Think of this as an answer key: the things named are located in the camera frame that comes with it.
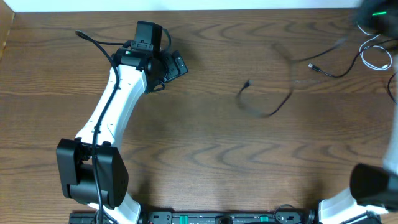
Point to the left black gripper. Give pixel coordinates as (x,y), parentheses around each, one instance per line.
(179,65)

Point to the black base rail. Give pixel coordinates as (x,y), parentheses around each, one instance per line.
(283,216)

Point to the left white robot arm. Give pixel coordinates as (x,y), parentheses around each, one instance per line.
(92,171)

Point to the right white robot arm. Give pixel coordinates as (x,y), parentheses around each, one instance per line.
(372,190)

